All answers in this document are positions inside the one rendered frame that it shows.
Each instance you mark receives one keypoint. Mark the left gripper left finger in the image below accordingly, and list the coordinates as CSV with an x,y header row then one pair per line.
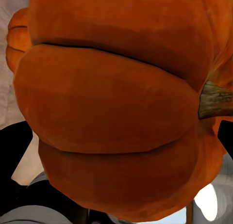
x,y
14,141

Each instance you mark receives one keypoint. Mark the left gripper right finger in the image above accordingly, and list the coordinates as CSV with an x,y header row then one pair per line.
x,y
225,135

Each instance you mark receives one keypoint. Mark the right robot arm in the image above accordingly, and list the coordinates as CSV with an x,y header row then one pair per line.
x,y
225,175

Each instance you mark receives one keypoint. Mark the room light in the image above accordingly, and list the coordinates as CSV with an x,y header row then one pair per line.
x,y
222,202

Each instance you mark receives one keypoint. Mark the pumpkin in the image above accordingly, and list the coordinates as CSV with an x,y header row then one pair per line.
x,y
18,40
126,97

